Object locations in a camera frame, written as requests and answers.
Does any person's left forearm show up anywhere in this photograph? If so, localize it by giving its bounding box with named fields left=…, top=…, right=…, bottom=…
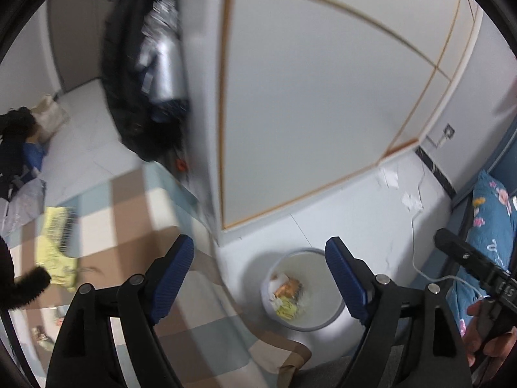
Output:
left=0, top=236, right=52, bottom=312

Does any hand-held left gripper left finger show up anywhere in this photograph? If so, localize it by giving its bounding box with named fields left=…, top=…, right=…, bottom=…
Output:
left=46, top=233, right=195, bottom=388

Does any blue floral quilt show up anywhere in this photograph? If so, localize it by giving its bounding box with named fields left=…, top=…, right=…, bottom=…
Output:
left=454, top=170, right=517, bottom=332

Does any white cable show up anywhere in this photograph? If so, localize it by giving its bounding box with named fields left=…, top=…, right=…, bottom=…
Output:
left=411, top=137, right=485, bottom=302

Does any person's right hand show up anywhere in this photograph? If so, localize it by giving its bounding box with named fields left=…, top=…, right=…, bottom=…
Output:
left=464, top=300, right=517, bottom=368

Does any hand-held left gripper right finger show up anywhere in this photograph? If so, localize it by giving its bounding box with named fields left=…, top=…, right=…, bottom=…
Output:
left=324, top=235, right=474, bottom=388

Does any brown door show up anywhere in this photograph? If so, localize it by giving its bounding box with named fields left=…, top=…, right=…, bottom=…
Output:
left=48, top=0, right=114, bottom=93

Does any beige paper bag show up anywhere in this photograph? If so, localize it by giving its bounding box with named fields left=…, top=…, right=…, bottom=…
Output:
left=30, top=94, right=70, bottom=144

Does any dark clothes pile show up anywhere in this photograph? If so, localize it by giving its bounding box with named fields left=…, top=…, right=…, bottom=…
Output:
left=0, top=107, right=45, bottom=200

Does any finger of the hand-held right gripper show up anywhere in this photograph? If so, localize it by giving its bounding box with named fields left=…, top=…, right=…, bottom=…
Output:
left=434, top=228, right=492, bottom=280

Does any grey cloth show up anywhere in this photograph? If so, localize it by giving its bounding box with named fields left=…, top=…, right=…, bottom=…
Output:
left=0, top=180, right=45, bottom=233

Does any checked tablecloth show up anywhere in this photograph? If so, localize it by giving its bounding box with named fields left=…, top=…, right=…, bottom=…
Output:
left=8, top=162, right=311, bottom=388

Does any white wardrobe with gold trim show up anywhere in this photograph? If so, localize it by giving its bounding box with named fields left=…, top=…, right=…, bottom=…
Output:
left=178, top=0, right=483, bottom=247

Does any black jacket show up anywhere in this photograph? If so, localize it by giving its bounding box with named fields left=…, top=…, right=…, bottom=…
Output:
left=100, top=0, right=190, bottom=162

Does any blue headboard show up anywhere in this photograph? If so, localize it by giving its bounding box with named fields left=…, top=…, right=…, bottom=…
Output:
left=450, top=121, right=517, bottom=211

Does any white trash bin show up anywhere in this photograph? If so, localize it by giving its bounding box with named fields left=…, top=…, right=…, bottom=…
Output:
left=260, top=248, right=347, bottom=332

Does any person's right forearm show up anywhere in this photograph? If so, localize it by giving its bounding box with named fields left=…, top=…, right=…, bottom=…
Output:
left=470, top=353, right=517, bottom=388

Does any heap of snack wrappers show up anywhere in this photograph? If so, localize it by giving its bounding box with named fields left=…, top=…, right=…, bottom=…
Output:
left=269, top=273, right=310, bottom=320

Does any yellow snack packet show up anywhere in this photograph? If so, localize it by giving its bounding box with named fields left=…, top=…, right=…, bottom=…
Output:
left=36, top=207, right=79, bottom=294

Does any silver jacket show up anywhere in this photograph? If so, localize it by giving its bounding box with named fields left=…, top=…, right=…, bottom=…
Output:
left=137, top=2, right=188, bottom=103

